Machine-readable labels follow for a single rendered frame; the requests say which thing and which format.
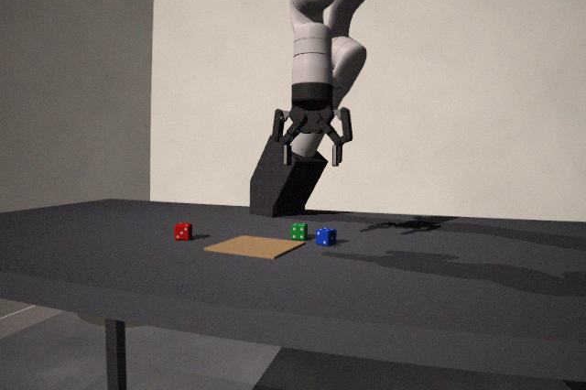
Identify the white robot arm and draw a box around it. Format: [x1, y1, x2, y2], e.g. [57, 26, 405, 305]
[289, 0, 367, 157]

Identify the tan flat mat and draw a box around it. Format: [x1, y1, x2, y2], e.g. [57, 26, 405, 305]
[204, 235, 305, 259]

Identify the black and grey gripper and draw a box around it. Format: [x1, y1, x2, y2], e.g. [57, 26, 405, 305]
[272, 82, 353, 167]

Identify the blue die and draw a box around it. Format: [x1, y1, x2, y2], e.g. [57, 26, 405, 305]
[316, 228, 336, 246]

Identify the green die with white pips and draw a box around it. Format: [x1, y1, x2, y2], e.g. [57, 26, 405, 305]
[291, 223, 308, 240]

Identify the red die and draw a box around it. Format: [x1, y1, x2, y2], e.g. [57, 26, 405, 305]
[175, 223, 192, 241]

